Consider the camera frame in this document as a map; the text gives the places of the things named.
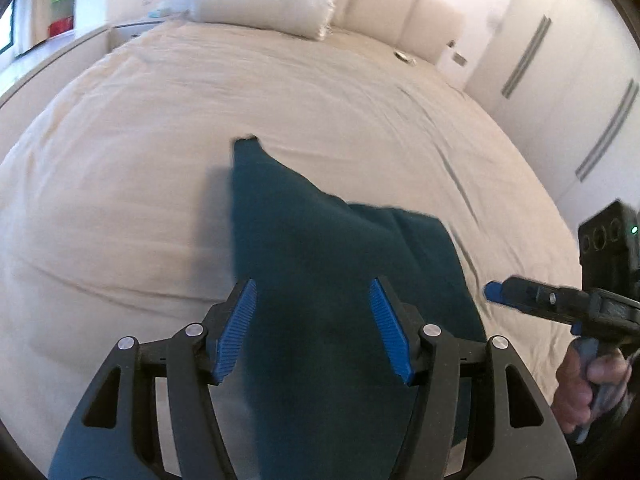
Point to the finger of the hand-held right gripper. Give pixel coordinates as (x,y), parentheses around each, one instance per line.
(495,291)

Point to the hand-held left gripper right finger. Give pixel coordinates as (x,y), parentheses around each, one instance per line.
(390,330)

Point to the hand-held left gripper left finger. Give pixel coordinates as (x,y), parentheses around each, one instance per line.
(235,330)

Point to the dark green knit garment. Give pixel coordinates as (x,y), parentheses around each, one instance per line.
(320,260)

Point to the person's right hand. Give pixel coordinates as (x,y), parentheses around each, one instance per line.
(575,390)

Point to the bed with cream sheet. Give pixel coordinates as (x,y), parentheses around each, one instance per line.
(150,160)

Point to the white wardrobe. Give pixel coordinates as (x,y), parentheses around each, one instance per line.
(575,60)

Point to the small metal object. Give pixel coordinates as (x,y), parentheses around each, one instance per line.
(405,57)

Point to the cream padded headboard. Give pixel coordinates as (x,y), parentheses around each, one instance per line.
(390,15)

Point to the white nightstand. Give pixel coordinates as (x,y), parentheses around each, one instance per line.
(137,30)

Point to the red box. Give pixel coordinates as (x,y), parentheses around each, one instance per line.
(60,26)

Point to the grey wall outlet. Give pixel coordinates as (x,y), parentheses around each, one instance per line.
(461,59)

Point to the white wall shelf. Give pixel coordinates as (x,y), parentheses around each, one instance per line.
(55,5)

